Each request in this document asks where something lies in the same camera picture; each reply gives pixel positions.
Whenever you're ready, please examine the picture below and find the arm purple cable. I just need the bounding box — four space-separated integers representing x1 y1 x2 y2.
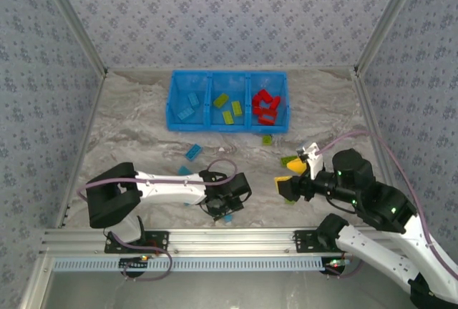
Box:
77 158 239 282
316 130 458 281

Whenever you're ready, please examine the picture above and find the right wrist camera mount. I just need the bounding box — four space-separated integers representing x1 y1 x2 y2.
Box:
296 142 325 181

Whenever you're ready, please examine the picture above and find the red hollow lego frame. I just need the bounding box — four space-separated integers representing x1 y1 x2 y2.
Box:
258 109 279 126

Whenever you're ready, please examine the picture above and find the grey metal lower panel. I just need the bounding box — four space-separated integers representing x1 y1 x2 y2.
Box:
21 255 448 309

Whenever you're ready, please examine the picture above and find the aluminium table side rail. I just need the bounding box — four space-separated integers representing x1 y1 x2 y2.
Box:
352 67 394 181
55 69 108 230

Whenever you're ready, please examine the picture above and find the aluminium mounting rail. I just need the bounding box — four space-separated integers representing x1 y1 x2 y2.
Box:
38 227 429 257

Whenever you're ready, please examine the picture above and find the blue three-compartment bin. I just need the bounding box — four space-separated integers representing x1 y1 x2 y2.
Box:
165 69 289 133

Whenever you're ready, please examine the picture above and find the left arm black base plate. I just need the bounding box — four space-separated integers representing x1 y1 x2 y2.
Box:
104 230 170 255

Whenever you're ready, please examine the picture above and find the aluminium table end rail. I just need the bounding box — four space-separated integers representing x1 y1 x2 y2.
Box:
105 67 357 73

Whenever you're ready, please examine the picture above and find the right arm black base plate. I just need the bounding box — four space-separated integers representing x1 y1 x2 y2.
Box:
293 230 361 255

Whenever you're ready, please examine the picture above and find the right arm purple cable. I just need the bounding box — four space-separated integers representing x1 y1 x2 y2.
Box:
316 130 458 281

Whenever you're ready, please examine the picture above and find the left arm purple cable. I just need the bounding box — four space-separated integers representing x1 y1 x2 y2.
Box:
77 158 239 282

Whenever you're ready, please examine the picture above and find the aluminium frame post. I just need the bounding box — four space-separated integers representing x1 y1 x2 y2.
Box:
35 0 109 76
354 0 429 74

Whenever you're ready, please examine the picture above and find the small controller board with LED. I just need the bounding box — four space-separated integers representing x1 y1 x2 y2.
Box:
323 257 354 270
120 255 150 270

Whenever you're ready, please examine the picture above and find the perforated cable duct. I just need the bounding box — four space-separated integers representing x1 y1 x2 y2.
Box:
52 256 327 273

